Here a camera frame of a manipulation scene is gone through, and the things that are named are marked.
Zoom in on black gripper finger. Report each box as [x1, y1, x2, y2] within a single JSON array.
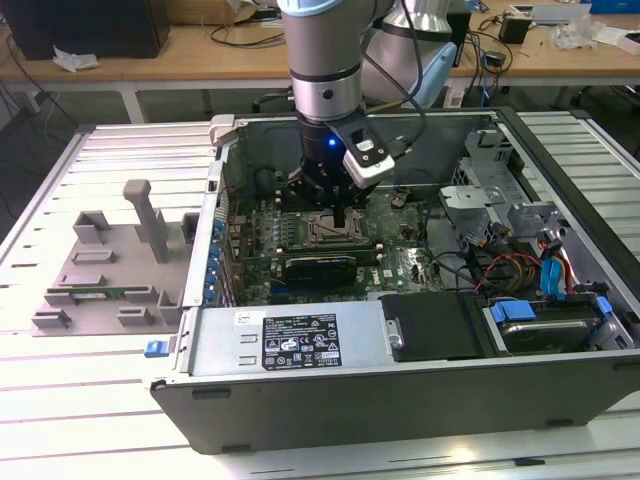
[[285, 169, 341, 232], [339, 184, 374, 232]]

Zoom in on metal socket cover frame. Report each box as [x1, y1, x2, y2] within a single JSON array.
[[312, 212, 369, 245]]

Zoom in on CPU socket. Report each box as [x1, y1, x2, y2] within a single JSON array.
[[307, 209, 369, 246]]

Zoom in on green motherboard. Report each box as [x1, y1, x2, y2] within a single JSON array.
[[224, 187, 451, 306]]

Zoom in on black graphics card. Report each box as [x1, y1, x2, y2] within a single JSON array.
[[280, 253, 359, 290]]

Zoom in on silver metal drive cage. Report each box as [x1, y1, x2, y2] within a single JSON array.
[[439, 128, 566, 251]]

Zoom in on black plastic bay cover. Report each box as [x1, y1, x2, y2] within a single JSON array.
[[377, 291, 496, 364]]

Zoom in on wooden desk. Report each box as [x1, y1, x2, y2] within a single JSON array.
[[0, 0, 640, 124]]

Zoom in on brown cardboard piece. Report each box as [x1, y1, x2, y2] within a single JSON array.
[[222, 0, 280, 24]]

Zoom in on silver power supply box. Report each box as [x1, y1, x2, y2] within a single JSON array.
[[185, 298, 396, 377]]

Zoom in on black upright box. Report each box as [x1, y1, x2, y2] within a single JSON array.
[[447, 12, 474, 69]]

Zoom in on open grey PC case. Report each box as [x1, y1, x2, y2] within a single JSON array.
[[149, 105, 640, 455]]

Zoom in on grey plastic parts rack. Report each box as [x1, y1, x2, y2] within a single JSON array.
[[29, 178, 202, 339]]

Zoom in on green RAM stick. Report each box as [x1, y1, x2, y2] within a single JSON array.
[[47, 285, 151, 301]]

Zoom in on small black box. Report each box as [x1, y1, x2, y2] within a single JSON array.
[[498, 14, 531, 45]]

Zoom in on hard disk in blue carrier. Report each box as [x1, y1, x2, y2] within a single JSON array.
[[489, 294, 614, 357]]

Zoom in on crumpled white paper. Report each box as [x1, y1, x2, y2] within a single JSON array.
[[52, 45, 101, 74]]

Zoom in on black computer tower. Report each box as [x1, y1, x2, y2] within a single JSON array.
[[2, 0, 171, 61]]

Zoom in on crumpled clear plastic bag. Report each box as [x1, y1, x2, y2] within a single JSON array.
[[552, 14, 601, 51]]

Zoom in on flat white box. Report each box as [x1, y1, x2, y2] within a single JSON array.
[[594, 24, 640, 56]]

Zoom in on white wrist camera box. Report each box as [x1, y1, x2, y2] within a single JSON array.
[[332, 119, 397, 190]]

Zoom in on brown braided cable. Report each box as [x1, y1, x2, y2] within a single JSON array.
[[369, 97, 416, 112]]

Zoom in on yellow red power wires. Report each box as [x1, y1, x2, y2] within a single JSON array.
[[477, 252, 544, 296]]

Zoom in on blue flat data cable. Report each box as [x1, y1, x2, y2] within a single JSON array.
[[538, 238, 570, 302]]

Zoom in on orange data wire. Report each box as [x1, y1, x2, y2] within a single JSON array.
[[559, 249, 576, 296]]

